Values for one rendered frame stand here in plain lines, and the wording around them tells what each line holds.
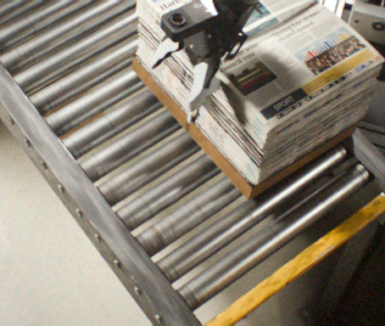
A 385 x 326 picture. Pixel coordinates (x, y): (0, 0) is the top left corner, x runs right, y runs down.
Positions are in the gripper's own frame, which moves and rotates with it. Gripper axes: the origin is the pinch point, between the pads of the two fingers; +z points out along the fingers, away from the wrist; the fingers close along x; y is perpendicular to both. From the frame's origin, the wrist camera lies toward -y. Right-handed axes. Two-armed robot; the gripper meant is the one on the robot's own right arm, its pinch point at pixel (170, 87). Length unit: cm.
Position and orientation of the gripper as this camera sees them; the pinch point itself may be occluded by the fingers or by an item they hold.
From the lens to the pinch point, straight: 133.0
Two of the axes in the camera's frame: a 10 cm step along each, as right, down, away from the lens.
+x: -5.9, -6.7, 4.5
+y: 6.7, -0.9, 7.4
